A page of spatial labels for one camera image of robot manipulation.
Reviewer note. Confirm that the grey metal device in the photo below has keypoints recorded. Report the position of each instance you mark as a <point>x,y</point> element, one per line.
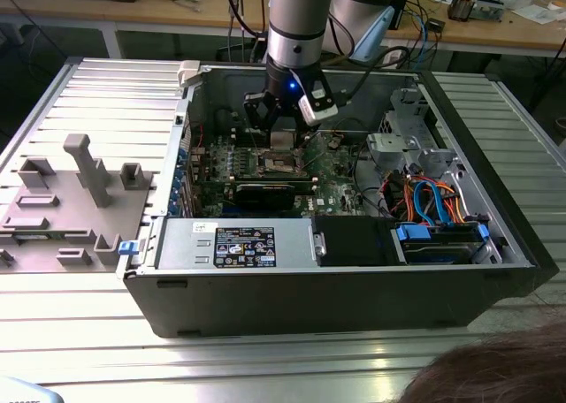
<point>488,7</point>

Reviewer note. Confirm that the silver power supply unit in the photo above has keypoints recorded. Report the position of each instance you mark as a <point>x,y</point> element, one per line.
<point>177,244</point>

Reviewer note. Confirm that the thin metal locking lever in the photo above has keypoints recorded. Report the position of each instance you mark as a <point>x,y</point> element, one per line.
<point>253,138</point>

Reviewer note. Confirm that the black open PC case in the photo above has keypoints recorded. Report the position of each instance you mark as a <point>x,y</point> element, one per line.
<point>287,306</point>

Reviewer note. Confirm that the copper wound transformer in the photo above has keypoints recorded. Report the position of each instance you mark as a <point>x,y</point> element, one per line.
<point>460,7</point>

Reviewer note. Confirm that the CPU socket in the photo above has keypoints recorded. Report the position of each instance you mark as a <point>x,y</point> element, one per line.
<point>278,162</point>

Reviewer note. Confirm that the blue case latch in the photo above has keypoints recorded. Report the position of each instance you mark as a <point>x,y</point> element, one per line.
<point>128,247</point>

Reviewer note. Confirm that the wooden desk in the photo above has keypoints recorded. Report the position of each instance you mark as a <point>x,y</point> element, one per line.
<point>132,16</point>

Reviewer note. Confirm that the silver CPU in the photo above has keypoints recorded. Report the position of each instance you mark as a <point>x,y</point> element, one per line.
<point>283,140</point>

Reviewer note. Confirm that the silver coin battery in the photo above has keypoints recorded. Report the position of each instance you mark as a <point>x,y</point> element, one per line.
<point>334,143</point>

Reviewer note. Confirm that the grey rounded device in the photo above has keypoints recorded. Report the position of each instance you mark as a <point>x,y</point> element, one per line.
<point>22,392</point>

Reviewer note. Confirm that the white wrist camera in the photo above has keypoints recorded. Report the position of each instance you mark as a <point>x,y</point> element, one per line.
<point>318,111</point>

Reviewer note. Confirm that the black graphics card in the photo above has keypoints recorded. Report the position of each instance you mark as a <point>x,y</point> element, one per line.
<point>265,196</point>

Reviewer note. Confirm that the white label card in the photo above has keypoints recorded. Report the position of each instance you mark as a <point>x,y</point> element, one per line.
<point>391,60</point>

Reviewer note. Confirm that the beige case latch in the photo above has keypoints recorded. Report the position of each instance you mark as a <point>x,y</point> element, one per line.
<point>188,72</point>

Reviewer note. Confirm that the silver disk bay cage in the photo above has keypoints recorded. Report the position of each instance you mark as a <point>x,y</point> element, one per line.
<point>398,144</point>

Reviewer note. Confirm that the grey parts rack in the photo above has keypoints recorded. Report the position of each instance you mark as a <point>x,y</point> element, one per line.
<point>62,226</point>

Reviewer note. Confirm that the black upright box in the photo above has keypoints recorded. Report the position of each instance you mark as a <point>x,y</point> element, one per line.
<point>400,1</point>

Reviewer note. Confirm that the small black box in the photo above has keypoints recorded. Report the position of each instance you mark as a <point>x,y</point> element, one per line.
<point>435,25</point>

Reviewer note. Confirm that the person's brown-haired head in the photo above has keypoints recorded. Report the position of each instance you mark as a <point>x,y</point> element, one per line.
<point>495,372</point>

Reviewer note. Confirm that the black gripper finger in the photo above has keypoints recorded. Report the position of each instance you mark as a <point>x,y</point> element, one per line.
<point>261,111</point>
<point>296,120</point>

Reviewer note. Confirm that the hard disk in blue carrier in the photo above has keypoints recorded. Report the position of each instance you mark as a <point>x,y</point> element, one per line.
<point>438,255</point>

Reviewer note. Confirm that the black RAM slot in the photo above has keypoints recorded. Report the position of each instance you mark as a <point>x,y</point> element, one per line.
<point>243,148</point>
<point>241,132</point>
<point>241,138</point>
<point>241,143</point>

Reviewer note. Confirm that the green motherboard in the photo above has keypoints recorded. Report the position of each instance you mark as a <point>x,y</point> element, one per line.
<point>329,184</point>

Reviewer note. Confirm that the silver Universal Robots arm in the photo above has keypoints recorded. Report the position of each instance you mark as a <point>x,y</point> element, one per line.
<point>296,23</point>

